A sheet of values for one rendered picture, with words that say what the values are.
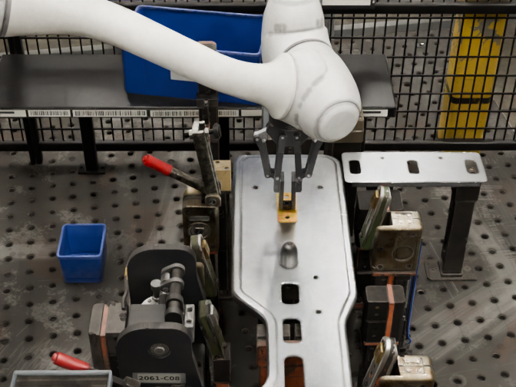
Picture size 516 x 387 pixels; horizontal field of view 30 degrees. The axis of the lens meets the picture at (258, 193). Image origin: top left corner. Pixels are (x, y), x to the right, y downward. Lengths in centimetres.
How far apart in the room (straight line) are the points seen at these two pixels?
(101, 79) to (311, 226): 64
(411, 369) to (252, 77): 52
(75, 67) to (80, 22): 78
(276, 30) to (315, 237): 44
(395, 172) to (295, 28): 53
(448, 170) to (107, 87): 77
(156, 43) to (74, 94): 73
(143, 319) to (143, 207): 91
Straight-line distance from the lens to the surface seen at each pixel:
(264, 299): 170
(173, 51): 145
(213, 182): 178
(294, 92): 144
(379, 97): 214
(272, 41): 157
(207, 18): 219
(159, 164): 177
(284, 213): 183
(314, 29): 157
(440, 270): 220
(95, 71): 224
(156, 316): 147
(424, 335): 208
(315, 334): 165
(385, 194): 175
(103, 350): 159
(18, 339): 210
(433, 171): 200
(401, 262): 185
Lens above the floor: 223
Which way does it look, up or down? 40 degrees down
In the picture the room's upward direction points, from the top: straight up
